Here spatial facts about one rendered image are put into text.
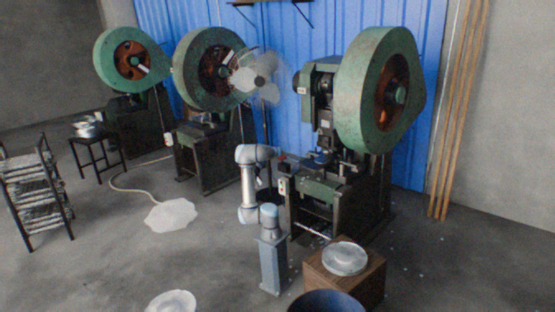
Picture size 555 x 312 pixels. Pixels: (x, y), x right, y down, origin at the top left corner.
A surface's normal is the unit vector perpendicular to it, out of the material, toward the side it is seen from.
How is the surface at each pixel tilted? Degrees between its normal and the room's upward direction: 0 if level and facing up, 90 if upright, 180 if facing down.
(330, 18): 90
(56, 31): 90
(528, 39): 90
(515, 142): 90
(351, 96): 79
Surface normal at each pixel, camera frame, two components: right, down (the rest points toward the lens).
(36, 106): 0.74, 0.23
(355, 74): -0.63, -0.08
